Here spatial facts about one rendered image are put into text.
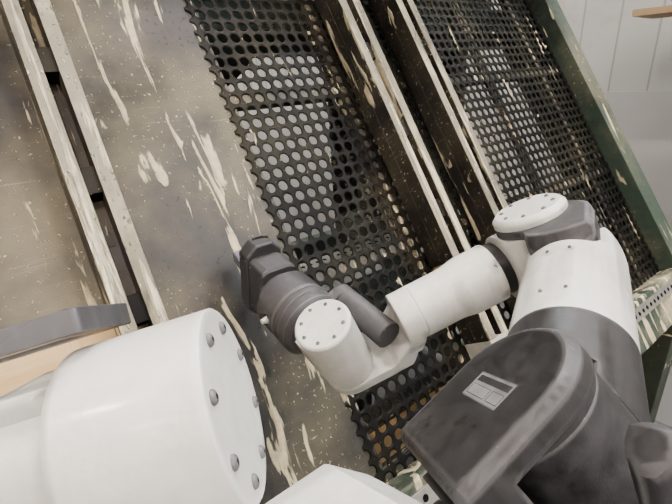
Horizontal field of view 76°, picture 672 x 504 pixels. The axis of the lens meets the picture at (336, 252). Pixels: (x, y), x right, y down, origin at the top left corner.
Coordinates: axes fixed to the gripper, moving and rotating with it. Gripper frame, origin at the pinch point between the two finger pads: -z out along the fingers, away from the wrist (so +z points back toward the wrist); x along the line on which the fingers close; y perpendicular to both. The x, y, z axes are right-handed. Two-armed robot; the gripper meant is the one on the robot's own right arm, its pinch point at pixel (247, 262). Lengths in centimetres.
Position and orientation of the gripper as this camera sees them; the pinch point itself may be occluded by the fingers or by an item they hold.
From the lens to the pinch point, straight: 67.8
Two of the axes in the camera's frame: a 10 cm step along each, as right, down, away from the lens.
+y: -7.9, 2.7, -5.5
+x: 0.6, -8.6, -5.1
